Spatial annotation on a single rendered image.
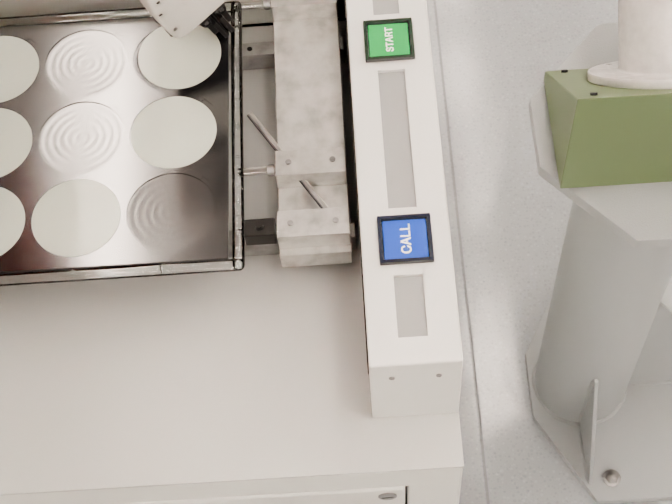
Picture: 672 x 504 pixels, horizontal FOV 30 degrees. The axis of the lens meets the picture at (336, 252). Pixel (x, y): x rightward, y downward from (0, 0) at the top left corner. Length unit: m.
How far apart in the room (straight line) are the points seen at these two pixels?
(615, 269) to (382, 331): 0.55
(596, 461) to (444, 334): 1.01
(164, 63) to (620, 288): 0.70
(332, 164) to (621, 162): 0.33
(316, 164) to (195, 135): 0.15
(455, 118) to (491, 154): 0.11
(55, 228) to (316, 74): 0.36
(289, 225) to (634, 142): 0.40
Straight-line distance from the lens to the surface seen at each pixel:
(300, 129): 1.48
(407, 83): 1.41
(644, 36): 1.44
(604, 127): 1.41
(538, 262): 2.39
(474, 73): 2.62
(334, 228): 1.37
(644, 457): 2.25
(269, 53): 1.59
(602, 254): 1.71
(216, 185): 1.43
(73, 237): 1.43
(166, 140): 1.47
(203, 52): 1.54
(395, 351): 1.25
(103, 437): 1.40
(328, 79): 1.52
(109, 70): 1.55
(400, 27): 1.46
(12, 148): 1.51
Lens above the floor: 2.10
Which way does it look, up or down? 61 degrees down
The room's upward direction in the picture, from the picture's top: 6 degrees counter-clockwise
